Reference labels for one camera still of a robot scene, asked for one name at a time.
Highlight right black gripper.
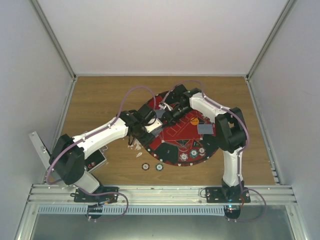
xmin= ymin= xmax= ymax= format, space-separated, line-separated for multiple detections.
xmin=161 ymin=104 xmax=194 ymax=128

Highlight orange big blind button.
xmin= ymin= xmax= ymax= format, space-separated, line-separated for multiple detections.
xmin=190 ymin=117 xmax=200 ymax=126

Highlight dealt blue playing card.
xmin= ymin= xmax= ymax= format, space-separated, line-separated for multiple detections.
xmin=197 ymin=124 xmax=216 ymax=136

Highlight red black chip stack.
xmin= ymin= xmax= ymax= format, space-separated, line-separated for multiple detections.
xmin=142 ymin=163 xmax=150 ymax=171

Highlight teal blue chip stack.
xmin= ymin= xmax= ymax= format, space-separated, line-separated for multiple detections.
xmin=155 ymin=163 xmax=164 ymax=171

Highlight teal chips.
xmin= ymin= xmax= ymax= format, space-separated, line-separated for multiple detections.
xmin=189 ymin=149 xmax=199 ymax=159

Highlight red chips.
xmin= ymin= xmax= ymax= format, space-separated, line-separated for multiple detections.
xmin=198 ymin=147 xmax=206 ymax=156

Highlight purple chips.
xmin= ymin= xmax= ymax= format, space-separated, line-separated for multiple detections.
xmin=179 ymin=152 xmax=189 ymax=162

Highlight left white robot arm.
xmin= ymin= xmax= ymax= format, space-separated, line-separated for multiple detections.
xmin=47 ymin=104 xmax=162 ymax=202

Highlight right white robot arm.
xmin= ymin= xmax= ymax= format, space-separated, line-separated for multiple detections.
xmin=160 ymin=84 xmax=250 ymax=203

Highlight white plastic wrap scraps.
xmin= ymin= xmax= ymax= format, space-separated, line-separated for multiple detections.
xmin=127 ymin=139 xmax=143 ymax=158

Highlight round red black poker mat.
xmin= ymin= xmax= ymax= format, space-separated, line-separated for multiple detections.
xmin=136 ymin=88 xmax=225 ymax=167

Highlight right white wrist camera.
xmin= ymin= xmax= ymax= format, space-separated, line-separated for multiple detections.
xmin=158 ymin=102 xmax=173 ymax=111

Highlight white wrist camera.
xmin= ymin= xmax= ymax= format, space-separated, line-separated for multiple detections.
xmin=145 ymin=118 xmax=163 ymax=133
xmin=158 ymin=102 xmax=173 ymax=111

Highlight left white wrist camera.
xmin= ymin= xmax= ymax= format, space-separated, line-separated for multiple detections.
xmin=145 ymin=118 xmax=163 ymax=133

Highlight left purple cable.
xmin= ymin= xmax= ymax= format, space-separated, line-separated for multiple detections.
xmin=45 ymin=85 xmax=158 ymax=193

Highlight purple cable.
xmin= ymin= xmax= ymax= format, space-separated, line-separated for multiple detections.
xmin=159 ymin=80 xmax=267 ymax=223
xmin=45 ymin=85 xmax=158 ymax=193

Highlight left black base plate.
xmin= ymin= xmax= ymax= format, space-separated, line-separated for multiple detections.
xmin=70 ymin=186 xmax=119 ymax=205

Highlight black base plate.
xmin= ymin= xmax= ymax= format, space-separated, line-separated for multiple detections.
xmin=70 ymin=186 xmax=119 ymax=205
xmin=204 ymin=186 xmax=251 ymax=204

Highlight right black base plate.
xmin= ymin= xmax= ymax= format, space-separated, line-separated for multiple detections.
xmin=204 ymin=186 xmax=251 ymax=204

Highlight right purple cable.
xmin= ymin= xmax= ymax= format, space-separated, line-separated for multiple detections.
xmin=159 ymin=80 xmax=267 ymax=223

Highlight slotted grey cable duct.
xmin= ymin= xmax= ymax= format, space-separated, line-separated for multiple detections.
xmin=38 ymin=204 xmax=225 ymax=216

